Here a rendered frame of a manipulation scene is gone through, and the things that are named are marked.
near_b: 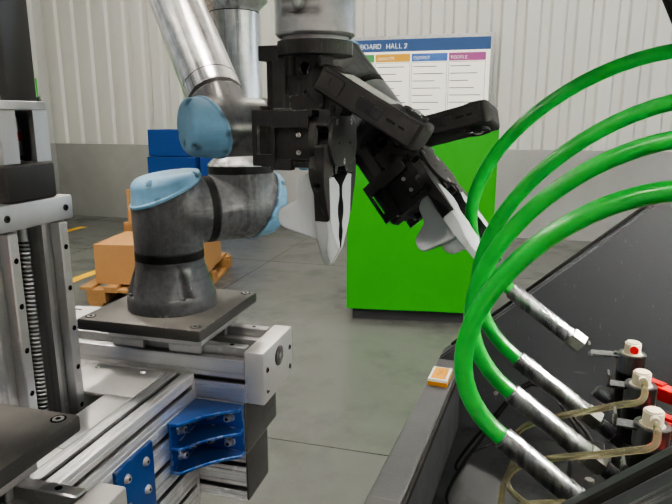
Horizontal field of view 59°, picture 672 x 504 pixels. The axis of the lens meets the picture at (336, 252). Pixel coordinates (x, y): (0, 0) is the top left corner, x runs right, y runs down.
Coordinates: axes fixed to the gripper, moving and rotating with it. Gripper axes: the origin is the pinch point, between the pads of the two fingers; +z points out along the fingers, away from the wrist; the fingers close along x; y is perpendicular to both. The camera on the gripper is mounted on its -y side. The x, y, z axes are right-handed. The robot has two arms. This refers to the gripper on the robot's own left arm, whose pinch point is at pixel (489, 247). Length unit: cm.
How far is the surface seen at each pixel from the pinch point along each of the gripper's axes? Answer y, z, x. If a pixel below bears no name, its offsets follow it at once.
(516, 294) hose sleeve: 1.0, 5.5, -1.9
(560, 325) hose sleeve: -0.5, 10.7, -3.6
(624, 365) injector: -3.0, 17.5, -5.3
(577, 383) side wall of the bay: 10.1, 17.8, -39.2
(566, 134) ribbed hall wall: -4, -185, -622
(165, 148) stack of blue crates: 325, -410, -415
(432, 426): 23.3, 12.1, -12.4
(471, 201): -1.7, -5.0, 1.2
